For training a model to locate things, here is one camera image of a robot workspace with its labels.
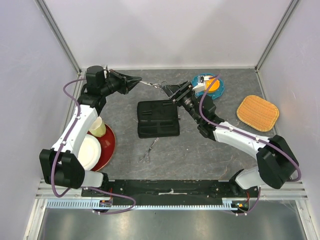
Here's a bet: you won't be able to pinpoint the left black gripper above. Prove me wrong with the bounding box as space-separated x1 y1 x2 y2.
100 69 142 97

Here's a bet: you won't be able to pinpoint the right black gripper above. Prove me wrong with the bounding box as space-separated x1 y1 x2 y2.
159 80 201 123

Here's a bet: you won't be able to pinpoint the pink-tinted scissors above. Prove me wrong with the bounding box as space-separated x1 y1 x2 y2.
139 80 165 94

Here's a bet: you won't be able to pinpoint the black zip tool case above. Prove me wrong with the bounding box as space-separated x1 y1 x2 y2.
137 100 180 139

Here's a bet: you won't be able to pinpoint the silver scissors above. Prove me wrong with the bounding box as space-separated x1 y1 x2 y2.
138 137 159 163

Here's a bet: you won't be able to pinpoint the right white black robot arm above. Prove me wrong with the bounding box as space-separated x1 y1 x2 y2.
160 81 302 197

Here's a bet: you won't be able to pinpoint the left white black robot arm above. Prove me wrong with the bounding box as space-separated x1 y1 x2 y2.
39 65 142 198

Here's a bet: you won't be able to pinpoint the orange bowl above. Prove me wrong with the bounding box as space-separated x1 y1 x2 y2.
205 77 220 93

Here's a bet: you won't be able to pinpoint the teal scalloped plate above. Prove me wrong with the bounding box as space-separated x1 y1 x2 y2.
193 73 225 100

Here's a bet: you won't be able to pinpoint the pale yellow cup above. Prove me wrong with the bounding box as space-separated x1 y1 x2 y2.
89 116 107 138

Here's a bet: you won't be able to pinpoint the red plate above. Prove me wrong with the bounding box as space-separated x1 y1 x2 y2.
91 124 116 172

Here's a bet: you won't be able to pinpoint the white plate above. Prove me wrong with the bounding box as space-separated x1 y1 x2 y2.
77 134 101 170

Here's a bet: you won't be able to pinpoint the orange woven mat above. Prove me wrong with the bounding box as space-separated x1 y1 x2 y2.
236 95 280 132

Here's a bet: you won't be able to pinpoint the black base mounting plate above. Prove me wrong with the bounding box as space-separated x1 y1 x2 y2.
81 178 259 206

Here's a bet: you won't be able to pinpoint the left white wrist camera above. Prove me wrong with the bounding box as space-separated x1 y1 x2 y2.
103 66 110 79

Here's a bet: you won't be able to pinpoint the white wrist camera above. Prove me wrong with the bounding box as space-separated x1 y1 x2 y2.
192 75 213 93
103 66 110 79

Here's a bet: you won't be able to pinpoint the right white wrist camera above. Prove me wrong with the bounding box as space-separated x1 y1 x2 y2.
192 75 213 93

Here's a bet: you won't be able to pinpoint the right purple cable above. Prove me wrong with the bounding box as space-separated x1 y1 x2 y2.
198 74 300 217

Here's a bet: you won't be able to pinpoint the purple cable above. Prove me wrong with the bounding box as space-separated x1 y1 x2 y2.
51 77 137 216
198 74 300 217

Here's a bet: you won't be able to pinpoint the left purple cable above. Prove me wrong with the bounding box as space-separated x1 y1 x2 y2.
51 77 137 216

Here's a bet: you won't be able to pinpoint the left aluminium corner post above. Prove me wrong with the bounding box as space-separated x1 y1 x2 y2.
35 0 82 74

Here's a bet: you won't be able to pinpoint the aluminium corner post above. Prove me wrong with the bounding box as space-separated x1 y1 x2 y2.
35 0 82 74
254 0 300 73

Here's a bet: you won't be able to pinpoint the slotted cable duct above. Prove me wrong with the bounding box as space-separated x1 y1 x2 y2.
46 198 250 211

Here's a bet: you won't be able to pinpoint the right aluminium corner post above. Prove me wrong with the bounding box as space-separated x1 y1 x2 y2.
254 0 300 73

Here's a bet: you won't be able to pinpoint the aluminium front rail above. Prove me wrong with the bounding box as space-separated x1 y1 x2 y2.
35 179 308 201

